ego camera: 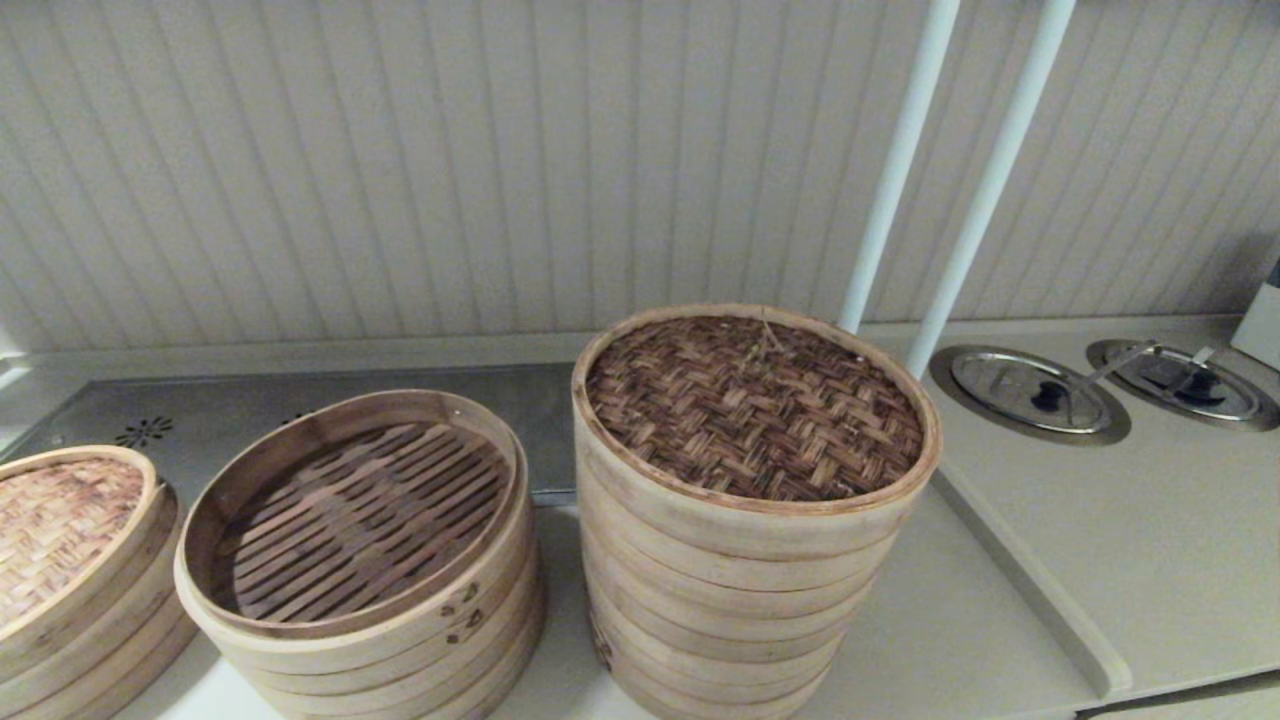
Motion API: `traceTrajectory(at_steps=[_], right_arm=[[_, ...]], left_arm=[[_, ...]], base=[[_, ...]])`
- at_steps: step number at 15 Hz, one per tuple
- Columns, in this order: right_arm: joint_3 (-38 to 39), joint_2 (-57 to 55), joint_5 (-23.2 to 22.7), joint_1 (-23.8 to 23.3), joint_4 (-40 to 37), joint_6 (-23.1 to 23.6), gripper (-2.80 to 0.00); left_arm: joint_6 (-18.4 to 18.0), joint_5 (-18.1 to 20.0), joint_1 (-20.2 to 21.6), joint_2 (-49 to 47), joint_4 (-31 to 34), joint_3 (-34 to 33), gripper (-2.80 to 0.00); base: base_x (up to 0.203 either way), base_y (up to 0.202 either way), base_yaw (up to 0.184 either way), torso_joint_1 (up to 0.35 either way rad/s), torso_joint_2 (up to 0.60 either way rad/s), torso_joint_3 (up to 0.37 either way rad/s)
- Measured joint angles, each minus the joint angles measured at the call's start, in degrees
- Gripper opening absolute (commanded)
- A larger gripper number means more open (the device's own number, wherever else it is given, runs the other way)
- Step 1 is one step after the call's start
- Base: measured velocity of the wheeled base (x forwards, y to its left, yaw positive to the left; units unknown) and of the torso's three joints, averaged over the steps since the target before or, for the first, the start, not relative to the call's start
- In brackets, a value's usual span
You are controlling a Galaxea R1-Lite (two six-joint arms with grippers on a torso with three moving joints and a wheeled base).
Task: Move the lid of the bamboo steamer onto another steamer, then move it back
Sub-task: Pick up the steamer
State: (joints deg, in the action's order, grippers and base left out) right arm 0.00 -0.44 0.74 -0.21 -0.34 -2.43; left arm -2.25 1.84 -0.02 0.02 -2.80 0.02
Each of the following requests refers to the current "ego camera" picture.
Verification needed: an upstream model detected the bamboo steamer stack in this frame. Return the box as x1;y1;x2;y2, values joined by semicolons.
575;430;903;720
0;480;199;720
175;390;548;720

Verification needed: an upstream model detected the round steel lid black knob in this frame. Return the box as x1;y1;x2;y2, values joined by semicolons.
1085;338;1280;433
930;345;1133;447

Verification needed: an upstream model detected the pale woven bamboo steamer lid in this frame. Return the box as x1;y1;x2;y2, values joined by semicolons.
0;446;161;681

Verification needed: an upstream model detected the white metal pole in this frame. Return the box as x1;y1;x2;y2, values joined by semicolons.
838;0;963;336
905;0;1079;381

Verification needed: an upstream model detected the stainless steel drain panel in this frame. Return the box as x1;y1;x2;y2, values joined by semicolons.
0;362;601;501

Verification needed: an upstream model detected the white container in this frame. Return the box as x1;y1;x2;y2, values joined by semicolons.
1230;260;1280;373

